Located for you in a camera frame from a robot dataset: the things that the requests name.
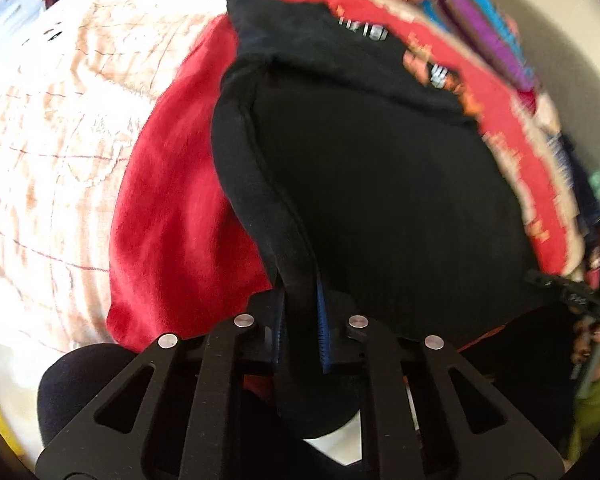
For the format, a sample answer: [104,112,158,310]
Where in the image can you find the beige patterned bedsheet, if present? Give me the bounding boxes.
[0,0,301,386]

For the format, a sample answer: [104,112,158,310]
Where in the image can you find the striped colourful pillow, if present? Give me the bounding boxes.
[420,0,537,92]

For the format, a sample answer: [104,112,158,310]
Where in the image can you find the dark blue patterned clothes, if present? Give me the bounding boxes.
[555,130,600,243]

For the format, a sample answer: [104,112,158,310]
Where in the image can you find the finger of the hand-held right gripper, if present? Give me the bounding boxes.
[525,269,600,322]

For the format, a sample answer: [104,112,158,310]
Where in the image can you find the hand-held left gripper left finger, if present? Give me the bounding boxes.
[35,290,286,480]

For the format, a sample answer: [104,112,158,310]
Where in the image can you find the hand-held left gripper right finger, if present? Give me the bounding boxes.
[316,280,566,480]

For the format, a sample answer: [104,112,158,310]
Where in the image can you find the black long-sleeve sweater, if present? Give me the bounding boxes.
[211,0,556,438]

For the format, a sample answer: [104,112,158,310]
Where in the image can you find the red floral blanket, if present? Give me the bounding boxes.
[105,0,581,356]

